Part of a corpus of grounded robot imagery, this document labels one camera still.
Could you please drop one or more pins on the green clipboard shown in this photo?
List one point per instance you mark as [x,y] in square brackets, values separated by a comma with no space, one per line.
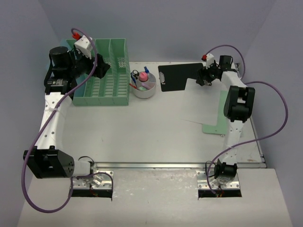
[221,127]

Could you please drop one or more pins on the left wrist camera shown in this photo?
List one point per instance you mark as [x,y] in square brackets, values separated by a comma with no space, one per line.
[83,45]

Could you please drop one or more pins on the black handled scissors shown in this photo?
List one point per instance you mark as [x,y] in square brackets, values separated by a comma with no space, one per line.
[135,73]

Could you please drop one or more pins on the white clipboard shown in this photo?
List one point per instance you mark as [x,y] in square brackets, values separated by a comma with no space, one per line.
[200,103]

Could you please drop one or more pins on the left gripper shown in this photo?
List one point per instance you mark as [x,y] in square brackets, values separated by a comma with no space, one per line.
[97,65]

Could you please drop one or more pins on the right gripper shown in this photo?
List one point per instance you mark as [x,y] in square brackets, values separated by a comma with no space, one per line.
[204,72]

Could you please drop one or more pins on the purple highlighter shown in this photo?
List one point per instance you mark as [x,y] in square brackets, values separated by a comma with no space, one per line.
[146,86]

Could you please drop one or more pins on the white round desk organizer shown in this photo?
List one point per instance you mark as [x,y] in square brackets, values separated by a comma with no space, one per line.
[148,93]

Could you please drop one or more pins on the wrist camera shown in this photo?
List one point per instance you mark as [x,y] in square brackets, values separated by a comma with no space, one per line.
[208,60]
[83,45]

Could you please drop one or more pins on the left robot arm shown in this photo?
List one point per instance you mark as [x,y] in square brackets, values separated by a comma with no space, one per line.
[47,158]

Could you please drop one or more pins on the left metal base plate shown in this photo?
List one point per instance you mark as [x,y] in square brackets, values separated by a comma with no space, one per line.
[98,180]

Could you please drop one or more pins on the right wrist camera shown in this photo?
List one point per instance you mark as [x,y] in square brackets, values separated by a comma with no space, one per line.
[208,60]

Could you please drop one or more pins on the metal base plate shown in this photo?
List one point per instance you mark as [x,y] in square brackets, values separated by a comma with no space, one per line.
[98,180]
[215,184]

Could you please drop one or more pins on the blue clipboard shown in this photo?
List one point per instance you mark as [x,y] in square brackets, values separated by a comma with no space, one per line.
[64,43]

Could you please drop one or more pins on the black clipboard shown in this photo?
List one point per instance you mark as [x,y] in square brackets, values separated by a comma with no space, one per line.
[173,77]

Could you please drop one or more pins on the green mesh file organizer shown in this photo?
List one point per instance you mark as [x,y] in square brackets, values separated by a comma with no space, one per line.
[113,89]

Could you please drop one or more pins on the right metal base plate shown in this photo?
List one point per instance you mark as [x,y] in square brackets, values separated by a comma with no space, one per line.
[215,184]

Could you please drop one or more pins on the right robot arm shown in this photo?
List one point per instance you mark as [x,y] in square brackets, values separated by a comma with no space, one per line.
[237,109]

